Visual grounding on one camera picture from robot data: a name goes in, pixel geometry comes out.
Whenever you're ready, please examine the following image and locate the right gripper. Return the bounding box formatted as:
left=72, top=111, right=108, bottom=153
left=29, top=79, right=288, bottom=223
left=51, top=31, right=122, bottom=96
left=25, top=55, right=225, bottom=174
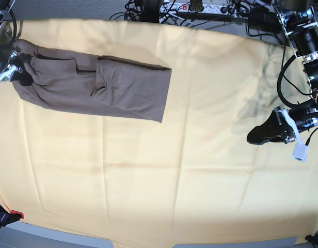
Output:
left=4, top=50, right=33, bottom=87

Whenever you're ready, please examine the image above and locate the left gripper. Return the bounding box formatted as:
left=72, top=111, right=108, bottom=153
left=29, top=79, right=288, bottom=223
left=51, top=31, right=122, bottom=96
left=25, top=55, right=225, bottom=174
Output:
left=247, top=107, right=311, bottom=145

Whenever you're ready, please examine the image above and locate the brown T-shirt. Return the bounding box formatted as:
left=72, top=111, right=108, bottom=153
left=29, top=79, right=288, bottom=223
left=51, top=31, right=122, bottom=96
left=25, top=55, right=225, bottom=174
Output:
left=12, top=40, right=172, bottom=122

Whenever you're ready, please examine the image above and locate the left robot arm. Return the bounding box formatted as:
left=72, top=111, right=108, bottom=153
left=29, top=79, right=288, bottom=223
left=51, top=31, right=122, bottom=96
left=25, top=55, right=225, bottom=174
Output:
left=247, top=1, right=318, bottom=145

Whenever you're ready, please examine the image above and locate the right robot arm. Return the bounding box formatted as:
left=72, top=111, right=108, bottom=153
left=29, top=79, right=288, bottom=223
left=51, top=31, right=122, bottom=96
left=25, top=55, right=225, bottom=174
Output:
left=0, top=1, right=33, bottom=86

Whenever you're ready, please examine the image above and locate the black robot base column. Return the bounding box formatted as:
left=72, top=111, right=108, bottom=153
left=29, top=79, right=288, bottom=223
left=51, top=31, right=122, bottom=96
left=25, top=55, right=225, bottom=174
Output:
left=140, top=0, right=163, bottom=23

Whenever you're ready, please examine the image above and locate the yellow table cloth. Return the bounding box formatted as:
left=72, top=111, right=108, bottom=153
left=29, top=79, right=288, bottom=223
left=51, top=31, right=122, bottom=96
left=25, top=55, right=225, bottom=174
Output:
left=0, top=19, right=318, bottom=247

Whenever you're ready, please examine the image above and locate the black power adapter box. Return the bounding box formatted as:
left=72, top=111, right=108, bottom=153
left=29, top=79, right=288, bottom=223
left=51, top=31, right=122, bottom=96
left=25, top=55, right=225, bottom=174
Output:
left=248, top=9, right=280, bottom=30

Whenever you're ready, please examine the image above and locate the black clamp right corner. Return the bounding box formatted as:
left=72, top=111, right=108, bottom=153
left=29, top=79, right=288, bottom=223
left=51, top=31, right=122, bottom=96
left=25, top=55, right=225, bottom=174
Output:
left=305, top=234, right=318, bottom=248

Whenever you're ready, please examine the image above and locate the white power strip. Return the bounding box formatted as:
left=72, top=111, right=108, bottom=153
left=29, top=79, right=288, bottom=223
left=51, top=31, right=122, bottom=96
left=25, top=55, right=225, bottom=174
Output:
left=160, top=3, right=246, bottom=19

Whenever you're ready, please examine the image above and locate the blue red clamp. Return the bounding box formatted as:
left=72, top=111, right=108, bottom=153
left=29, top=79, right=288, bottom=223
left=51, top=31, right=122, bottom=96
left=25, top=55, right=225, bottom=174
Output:
left=0, top=205, right=24, bottom=229

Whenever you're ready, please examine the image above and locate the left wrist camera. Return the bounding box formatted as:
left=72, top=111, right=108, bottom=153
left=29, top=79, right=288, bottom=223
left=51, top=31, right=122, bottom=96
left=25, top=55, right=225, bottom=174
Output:
left=292, top=143, right=309, bottom=162

